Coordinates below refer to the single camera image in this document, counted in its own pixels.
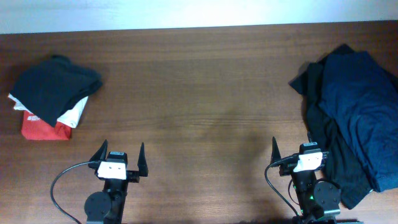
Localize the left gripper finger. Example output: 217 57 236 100
137 142 149 177
90 139 108 162

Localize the navy blue shirt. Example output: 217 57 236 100
319 52 397 192

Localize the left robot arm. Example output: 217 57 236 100
84 141 149 224

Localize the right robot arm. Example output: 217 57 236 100
264 138 341 223

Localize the black unfolded shirt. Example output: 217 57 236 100
288 43 398 210

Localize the white folded shirt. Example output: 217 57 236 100
7 93 88 128

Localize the red folded shirt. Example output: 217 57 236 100
21 111 72 141

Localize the black folded shirt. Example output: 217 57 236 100
10 55 103 127

